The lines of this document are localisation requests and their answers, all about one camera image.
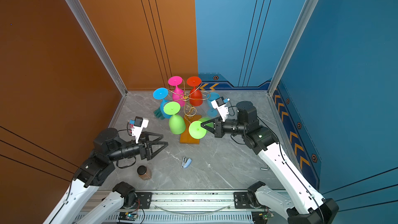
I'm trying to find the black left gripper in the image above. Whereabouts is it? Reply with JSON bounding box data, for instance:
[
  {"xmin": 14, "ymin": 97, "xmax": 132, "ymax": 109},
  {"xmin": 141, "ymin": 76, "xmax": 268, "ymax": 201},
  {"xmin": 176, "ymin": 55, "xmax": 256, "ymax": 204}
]
[{"xmin": 109, "ymin": 131, "xmax": 168, "ymax": 164}]

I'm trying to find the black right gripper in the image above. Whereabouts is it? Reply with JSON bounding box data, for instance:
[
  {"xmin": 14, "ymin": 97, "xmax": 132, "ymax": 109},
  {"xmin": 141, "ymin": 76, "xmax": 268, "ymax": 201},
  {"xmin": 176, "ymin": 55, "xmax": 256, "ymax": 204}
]
[{"xmin": 201, "ymin": 115, "xmax": 248, "ymax": 139}]

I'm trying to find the light blue wine glass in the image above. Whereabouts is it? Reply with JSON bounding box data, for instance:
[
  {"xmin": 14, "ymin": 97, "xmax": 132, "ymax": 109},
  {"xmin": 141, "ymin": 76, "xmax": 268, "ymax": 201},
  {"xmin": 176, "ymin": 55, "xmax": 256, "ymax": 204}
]
[{"xmin": 206, "ymin": 92, "xmax": 221, "ymax": 118}]

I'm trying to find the green wine glass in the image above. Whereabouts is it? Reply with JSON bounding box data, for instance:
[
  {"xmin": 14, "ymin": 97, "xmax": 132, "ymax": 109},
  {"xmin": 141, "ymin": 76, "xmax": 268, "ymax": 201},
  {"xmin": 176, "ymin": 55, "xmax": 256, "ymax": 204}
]
[
  {"xmin": 164, "ymin": 102, "xmax": 186, "ymax": 135},
  {"xmin": 189, "ymin": 117, "xmax": 210, "ymax": 140}
]

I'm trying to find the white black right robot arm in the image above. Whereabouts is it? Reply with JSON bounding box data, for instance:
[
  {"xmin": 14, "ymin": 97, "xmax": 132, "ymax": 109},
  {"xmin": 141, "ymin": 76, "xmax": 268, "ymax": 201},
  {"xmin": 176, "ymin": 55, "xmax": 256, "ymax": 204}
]
[{"xmin": 189, "ymin": 97, "xmax": 339, "ymax": 224}]

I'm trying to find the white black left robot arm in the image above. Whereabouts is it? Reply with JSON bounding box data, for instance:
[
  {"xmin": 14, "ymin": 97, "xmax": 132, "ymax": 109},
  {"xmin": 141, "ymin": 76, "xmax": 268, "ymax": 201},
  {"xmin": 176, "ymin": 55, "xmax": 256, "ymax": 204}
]
[{"xmin": 44, "ymin": 128, "xmax": 169, "ymax": 224}]

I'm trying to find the orange wooden rack base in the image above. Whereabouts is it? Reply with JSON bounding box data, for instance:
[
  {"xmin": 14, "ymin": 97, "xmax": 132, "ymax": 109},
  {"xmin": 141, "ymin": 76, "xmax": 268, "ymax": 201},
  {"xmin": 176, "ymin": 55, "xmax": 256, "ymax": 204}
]
[{"xmin": 180, "ymin": 115, "xmax": 202, "ymax": 145}]

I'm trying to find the red wine glass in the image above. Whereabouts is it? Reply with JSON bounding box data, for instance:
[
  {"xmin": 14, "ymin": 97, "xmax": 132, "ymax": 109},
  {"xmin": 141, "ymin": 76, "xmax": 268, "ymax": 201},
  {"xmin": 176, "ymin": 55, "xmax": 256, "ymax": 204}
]
[{"xmin": 187, "ymin": 76, "xmax": 203, "ymax": 106}]

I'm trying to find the green wine glass front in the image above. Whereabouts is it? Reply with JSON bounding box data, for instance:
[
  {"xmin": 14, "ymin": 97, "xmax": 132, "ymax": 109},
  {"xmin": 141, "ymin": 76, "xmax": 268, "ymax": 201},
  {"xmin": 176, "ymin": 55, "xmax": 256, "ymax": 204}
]
[{"xmin": 164, "ymin": 102, "xmax": 186, "ymax": 135}]

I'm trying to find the magenta wine glass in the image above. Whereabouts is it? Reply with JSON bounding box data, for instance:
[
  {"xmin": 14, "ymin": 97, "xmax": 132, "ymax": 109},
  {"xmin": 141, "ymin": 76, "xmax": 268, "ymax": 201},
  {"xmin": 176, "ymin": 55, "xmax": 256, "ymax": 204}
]
[{"xmin": 168, "ymin": 76, "xmax": 185, "ymax": 107}]

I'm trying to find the blue wine glass left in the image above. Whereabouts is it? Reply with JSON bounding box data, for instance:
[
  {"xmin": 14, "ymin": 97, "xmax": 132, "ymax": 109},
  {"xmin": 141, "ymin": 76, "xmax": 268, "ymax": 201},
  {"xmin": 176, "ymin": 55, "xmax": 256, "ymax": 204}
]
[{"xmin": 152, "ymin": 88, "xmax": 171, "ymax": 119}]

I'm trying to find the brown jar black lid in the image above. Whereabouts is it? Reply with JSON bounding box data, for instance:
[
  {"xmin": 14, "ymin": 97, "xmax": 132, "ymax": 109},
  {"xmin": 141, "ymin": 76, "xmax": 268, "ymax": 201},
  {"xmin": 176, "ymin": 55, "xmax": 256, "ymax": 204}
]
[{"xmin": 137, "ymin": 166, "xmax": 152, "ymax": 180}]

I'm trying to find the teal rubber glove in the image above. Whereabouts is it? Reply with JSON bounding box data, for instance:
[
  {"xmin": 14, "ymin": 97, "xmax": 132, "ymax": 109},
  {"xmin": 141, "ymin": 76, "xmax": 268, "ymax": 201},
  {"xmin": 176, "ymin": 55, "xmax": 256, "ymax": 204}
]
[{"xmin": 153, "ymin": 108, "xmax": 165, "ymax": 120}]

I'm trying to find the light blue stapler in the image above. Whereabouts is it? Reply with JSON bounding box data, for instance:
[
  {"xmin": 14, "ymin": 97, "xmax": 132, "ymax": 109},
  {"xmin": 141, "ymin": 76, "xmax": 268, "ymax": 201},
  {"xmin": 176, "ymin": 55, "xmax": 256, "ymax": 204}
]
[{"xmin": 181, "ymin": 157, "xmax": 192, "ymax": 169}]

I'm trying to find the green circuit board left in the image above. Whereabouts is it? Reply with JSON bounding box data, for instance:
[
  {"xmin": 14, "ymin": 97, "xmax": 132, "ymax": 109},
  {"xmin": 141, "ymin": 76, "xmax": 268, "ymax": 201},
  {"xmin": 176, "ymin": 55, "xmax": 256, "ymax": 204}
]
[{"xmin": 118, "ymin": 212, "xmax": 138, "ymax": 222}]

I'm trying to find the green circuit board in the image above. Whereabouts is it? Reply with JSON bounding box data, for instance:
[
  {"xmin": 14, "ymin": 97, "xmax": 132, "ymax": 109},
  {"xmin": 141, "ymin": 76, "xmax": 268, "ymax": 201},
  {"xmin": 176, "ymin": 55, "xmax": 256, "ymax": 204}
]
[
  {"xmin": 251, "ymin": 212, "xmax": 274, "ymax": 224},
  {"xmin": 118, "ymin": 212, "xmax": 138, "ymax": 222}
]

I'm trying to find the green circuit board right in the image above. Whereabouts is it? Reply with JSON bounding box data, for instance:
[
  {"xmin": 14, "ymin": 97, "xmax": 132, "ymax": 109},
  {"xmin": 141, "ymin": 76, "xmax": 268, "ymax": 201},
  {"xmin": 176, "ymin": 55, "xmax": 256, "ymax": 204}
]
[{"xmin": 251, "ymin": 212, "xmax": 274, "ymax": 224}]

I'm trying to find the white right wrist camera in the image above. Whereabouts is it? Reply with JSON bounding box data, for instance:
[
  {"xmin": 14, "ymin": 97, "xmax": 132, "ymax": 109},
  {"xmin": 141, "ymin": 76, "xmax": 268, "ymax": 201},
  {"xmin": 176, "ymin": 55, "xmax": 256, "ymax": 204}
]
[{"xmin": 211, "ymin": 97, "xmax": 230, "ymax": 122}]

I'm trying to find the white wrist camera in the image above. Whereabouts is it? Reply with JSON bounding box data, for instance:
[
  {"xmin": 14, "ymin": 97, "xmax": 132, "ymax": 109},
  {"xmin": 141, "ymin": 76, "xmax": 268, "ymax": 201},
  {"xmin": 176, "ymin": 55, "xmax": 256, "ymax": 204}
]
[
  {"xmin": 129, "ymin": 117, "xmax": 149, "ymax": 144},
  {"xmin": 211, "ymin": 97, "xmax": 230, "ymax": 122}
]

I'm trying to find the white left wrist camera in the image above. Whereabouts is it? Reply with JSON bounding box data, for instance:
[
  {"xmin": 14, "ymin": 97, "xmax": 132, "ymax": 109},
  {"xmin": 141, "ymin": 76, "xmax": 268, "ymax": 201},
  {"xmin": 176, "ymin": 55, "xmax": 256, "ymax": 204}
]
[{"xmin": 129, "ymin": 117, "xmax": 149, "ymax": 144}]

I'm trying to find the gold wire glass rack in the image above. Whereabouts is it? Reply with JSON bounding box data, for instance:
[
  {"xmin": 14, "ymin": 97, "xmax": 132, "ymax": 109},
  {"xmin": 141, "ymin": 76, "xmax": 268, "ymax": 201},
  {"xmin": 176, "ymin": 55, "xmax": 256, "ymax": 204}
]
[{"xmin": 179, "ymin": 78, "xmax": 210, "ymax": 117}]

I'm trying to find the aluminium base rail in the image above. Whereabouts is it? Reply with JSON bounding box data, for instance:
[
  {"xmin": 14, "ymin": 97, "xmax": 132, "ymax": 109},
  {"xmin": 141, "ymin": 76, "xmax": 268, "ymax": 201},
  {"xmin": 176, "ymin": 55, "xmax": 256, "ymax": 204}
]
[{"xmin": 73, "ymin": 190, "xmax": 288, "ymax": 224}]

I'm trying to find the aluminium corner post right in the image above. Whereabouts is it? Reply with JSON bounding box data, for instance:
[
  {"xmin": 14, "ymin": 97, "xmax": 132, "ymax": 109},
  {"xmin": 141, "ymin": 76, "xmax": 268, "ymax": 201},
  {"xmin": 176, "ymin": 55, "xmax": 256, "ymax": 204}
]
[{"xmin": 268, "ymin": 0, "xmax": 319, "ymax": 96}]

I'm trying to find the aluminium corner post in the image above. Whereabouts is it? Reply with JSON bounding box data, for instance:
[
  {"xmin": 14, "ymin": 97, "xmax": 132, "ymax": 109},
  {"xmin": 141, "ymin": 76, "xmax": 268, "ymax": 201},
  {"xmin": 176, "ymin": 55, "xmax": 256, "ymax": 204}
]
[
  {"xmin": 268, "ymin": 0, "xmax": 319, "ymax": 96},
  {"xmin": 65, "ymin": 0, "xmax": 128, "ymax": 96}
]

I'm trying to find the aluminium corner post left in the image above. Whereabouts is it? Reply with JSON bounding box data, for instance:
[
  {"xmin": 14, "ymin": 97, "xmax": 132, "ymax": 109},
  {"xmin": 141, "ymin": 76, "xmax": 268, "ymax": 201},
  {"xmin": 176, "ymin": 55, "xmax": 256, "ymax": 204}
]
[{"xmin": 65, "ymin": 0, "xmax": 128, "ymax": 96}]

